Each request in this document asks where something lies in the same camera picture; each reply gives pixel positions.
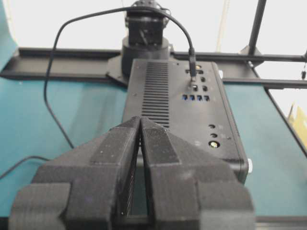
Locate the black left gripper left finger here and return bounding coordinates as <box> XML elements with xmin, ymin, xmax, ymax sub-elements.
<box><xmin>10</xmin><ymin>116</ymin><xmax>141</xmax><ymax>230</ymax></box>

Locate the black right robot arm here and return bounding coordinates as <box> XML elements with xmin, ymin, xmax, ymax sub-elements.
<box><xmin>106</xmin><ymin>10</ymin><xmax>170</xmax><ymax>86</ymax></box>

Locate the black USB cable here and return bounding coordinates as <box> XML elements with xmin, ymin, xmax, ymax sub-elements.
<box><xmin>0</xmin><ymin>6</ymin><xmax>198</xmax><ymax>179</ymax></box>

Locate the black mini PC box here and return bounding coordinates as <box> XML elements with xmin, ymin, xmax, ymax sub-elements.
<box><xmin>123</xmin><ymin>59</ymin><xmax>248</xmax><ymax>183</ymax></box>

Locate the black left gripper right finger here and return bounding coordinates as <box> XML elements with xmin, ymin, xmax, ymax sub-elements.
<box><xmin>140</xmin><ymin>117</ymin><xmax>255</xmax><ymax>230</ymax></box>

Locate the black aluminium frame rail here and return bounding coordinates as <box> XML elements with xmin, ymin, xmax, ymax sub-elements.
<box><xmin>0</xmin><ymin>48</ymin><xmax>307</xmax><ymax>89</ymax></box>

